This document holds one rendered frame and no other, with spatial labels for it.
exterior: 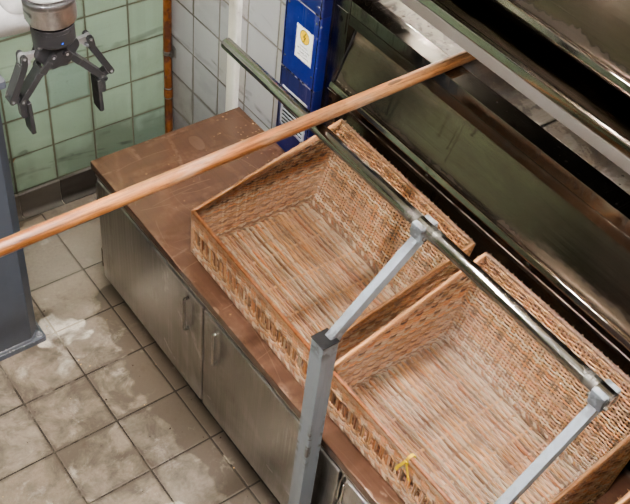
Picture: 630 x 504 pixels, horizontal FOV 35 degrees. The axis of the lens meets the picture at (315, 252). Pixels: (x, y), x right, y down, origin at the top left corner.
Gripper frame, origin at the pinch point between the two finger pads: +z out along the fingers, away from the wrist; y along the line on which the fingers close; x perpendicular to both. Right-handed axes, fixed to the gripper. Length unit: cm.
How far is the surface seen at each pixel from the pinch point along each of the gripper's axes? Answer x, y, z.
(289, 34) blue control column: -46, -83, 37
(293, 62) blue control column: -43, -83, 44
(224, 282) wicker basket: -4, -37, 72
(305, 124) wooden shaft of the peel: 12, -47, 14
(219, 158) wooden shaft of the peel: 12.5, -25.8, 13.0
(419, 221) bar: 45, -52, 17
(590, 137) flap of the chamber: 60, -76, -6
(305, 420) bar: 45, -28, 66
